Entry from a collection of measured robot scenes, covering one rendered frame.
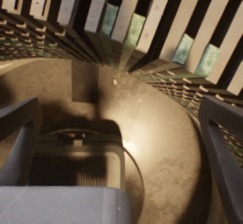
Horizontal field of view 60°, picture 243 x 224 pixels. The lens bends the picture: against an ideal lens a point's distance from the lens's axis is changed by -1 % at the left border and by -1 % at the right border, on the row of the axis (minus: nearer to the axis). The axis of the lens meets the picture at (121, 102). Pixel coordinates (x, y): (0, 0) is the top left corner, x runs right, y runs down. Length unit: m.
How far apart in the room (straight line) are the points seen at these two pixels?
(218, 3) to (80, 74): 1.00
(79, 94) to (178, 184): 0.81
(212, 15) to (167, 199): 1.33
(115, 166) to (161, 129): 0.41
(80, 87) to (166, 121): 0.53
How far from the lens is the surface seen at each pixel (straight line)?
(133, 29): 0.18
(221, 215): 1.47
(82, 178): 1.05
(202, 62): 0.19
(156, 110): 1.26
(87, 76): 1.15
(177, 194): 1.46
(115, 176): 1.03
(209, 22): 0.20
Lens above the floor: 1.23
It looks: 84 degrees down
